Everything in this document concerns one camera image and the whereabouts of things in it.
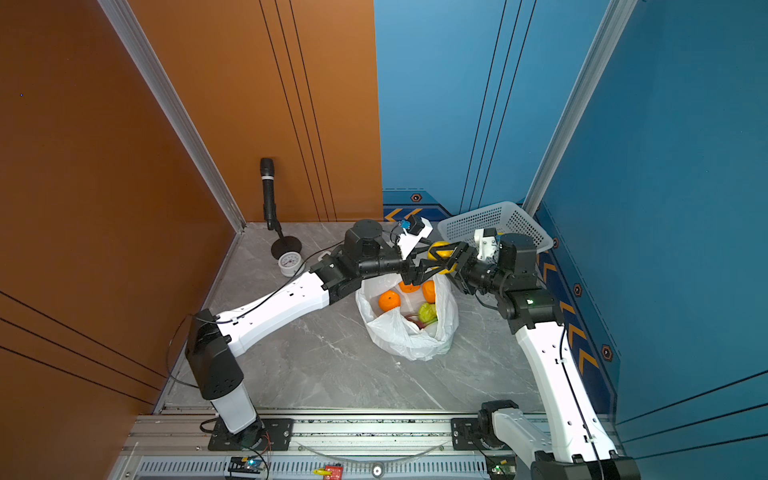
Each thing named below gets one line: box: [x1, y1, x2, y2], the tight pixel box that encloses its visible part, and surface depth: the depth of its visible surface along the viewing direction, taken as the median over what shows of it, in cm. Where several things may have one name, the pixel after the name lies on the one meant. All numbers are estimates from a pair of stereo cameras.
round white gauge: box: [278, 251, 306, 278], surface depth 105 cm
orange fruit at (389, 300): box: [378, 290, 401, 312], surface depth 96 cm
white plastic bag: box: [355, 275, 460, 361], surface depth 81 cm
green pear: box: [418, 302, 438, 326], surface depth 91 cm
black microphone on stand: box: [260, 158, 302, 258], surface depth 98 cm
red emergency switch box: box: [312, 465, 344, 480], surface depth 68 cm
